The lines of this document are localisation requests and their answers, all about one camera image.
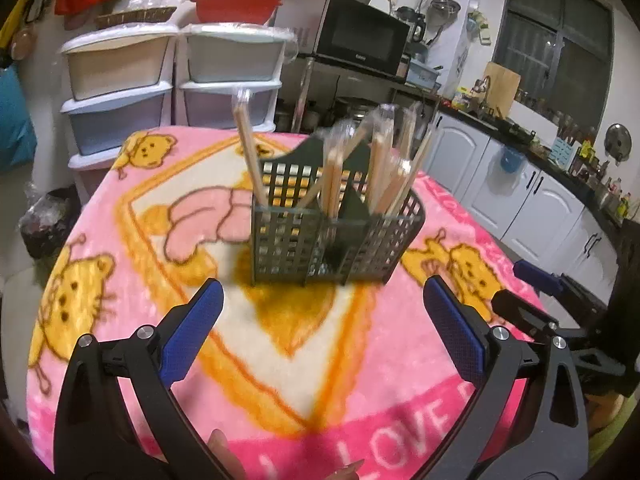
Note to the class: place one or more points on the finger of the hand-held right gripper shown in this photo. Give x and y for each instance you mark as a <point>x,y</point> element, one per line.
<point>530,315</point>
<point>537,275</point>

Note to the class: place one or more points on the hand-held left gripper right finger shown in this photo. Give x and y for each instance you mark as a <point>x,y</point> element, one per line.
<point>457,332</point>

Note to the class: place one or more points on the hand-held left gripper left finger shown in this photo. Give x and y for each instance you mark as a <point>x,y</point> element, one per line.
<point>195,330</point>

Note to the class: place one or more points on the green plastic utensil basket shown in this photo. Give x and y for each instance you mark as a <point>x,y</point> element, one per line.
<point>285,245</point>

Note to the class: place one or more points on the group of wooden chopsticks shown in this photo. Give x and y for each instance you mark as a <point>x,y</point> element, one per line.
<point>332,175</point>

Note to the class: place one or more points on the person's left hand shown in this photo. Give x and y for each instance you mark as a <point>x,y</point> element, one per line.
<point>225,455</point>

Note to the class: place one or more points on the white kitchen cabinets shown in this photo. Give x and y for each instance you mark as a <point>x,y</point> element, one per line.
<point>540,210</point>

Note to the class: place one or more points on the blue pouch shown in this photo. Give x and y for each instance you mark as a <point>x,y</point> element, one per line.
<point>512,160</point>

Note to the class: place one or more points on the pink printed blanket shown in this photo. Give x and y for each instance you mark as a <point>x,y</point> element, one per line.
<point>310,360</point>

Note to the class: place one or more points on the light blue knife block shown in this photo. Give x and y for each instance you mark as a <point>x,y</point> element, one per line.
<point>565,152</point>

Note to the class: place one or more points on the black wok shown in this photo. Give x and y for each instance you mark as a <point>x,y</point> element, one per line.
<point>515,130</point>

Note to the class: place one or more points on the metal pot lid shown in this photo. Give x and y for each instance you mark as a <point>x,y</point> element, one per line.
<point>619,142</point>

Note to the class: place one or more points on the row of spice jars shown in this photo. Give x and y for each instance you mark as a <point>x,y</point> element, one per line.
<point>550,112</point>

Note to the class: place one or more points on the dark plastic bag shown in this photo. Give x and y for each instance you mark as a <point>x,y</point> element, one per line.
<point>50,225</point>

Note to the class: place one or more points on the wooden cutting board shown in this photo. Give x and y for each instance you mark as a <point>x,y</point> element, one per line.
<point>500,90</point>

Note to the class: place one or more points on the yellow dish soap bottle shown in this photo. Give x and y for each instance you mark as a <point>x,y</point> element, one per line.
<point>462,99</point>

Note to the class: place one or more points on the window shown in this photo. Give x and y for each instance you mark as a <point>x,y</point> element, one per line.
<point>555,45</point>

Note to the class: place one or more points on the stacked metal pots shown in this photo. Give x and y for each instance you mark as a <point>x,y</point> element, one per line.
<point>355,110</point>

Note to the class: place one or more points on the metal shelf rack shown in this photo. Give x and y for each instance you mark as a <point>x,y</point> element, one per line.
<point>310,90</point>

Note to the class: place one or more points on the plastic drawer tower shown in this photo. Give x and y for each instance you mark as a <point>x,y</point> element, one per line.
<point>115,70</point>
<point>230,60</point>

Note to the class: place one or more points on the blue hanging bag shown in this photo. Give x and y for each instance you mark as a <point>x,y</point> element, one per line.
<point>15,120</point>

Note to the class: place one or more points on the blender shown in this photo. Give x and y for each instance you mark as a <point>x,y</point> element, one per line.
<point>414,25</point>

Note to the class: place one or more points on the hanging steel pot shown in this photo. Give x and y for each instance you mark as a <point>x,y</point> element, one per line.
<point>445,10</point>

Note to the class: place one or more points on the black microwave oven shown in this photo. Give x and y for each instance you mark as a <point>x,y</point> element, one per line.
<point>360,35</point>

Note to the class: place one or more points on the wicker tray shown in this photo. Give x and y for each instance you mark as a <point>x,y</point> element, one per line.
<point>135,17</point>

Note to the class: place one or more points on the red plastic basin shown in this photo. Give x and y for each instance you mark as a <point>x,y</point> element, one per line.
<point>235,7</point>

